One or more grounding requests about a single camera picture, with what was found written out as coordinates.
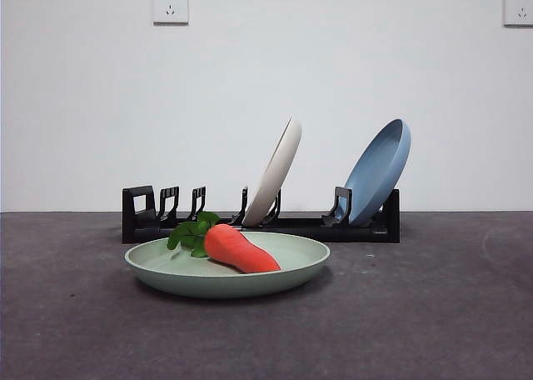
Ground orange carrot with green leaves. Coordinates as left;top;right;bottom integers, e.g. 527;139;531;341
166;211;282;274

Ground white wall socket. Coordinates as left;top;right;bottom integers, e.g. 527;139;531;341
152;0;190;26
502;0;533;28

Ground pale green plate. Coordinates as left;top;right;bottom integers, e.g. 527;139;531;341
123;231;331;300

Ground cream plate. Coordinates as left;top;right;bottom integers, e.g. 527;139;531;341
241;116;302;227

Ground light blue plate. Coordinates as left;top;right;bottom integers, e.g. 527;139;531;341
343;118;412;226

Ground black plate rack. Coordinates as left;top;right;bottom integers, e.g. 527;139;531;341
121;184;401;244

